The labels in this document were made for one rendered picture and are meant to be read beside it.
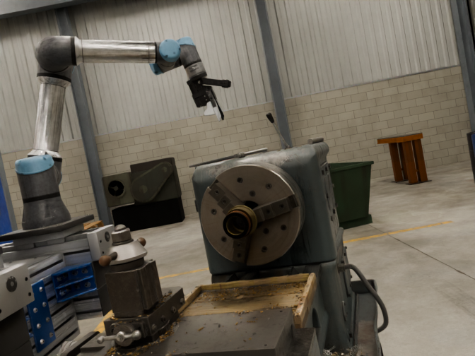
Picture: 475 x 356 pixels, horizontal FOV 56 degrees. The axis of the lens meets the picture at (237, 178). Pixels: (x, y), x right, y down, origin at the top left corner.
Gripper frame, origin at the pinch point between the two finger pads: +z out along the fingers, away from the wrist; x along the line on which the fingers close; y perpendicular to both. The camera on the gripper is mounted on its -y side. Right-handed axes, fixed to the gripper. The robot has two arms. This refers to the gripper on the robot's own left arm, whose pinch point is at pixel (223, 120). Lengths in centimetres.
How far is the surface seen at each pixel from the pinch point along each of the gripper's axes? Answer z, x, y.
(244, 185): 21, 46, -2
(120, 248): 15, 103, 16
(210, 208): 24, 44, 11
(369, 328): 93, 21, -21
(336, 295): 68, 38, -14
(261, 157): 17.3, 27.9, -9.5
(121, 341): 29, 108, 21
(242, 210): 26, 58, 0
